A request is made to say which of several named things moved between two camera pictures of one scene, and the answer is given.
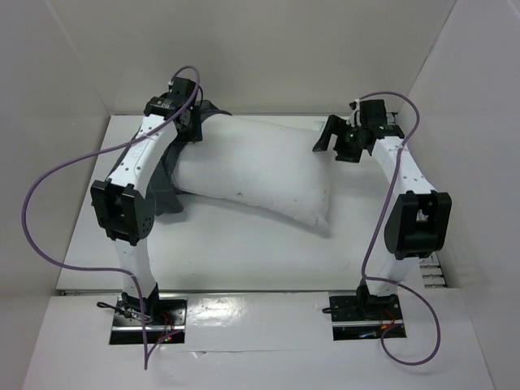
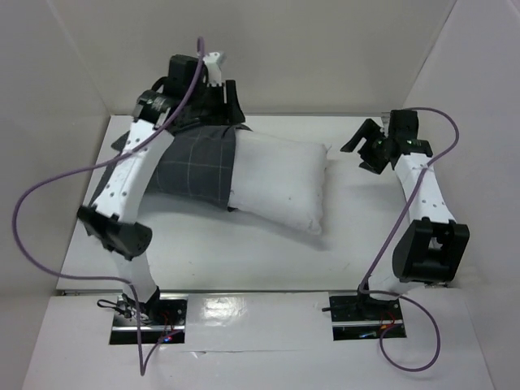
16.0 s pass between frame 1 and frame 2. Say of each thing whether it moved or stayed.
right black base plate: stayed
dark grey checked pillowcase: moved
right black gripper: moved
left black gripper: moved
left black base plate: stayed
